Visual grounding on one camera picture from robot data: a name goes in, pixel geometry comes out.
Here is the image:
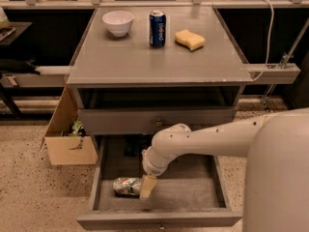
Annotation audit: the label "crushed green 7up can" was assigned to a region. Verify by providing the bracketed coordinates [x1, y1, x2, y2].
[113, 177, 141, 196]

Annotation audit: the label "white cable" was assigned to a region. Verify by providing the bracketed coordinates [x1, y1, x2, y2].
[251, 0, 275, 83]

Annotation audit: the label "grey drawer cabinet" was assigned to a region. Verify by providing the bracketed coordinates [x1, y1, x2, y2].
[65, 5, 254, 140]

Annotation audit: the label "white ceramic bowl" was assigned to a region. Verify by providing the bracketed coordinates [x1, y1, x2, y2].
[102, 11, 134, 37]

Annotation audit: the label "green items in box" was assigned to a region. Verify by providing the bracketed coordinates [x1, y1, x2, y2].
[61, 121, 85, 136]

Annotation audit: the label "blue pepsi can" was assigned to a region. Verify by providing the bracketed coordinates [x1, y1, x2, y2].
[149, 10, 166, 47]

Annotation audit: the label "yellow sponge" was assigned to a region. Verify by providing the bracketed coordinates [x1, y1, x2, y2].
[175, 29, 205, 51]

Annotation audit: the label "closed grey top drawer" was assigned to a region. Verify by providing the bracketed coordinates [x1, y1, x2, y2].
[78, 108, 236, 135]

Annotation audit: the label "open grey middle drawer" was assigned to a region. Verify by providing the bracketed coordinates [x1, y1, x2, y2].
[77, 135, 242, 231]

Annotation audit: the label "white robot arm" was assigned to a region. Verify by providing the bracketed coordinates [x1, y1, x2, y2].
[142, 108, 309, 232]

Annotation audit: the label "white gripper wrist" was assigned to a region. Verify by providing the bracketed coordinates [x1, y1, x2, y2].
[139, 147, 171, 200]

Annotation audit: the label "open cardboard box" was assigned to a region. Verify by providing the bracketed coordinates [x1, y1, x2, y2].
[43, 87, 98, 165]

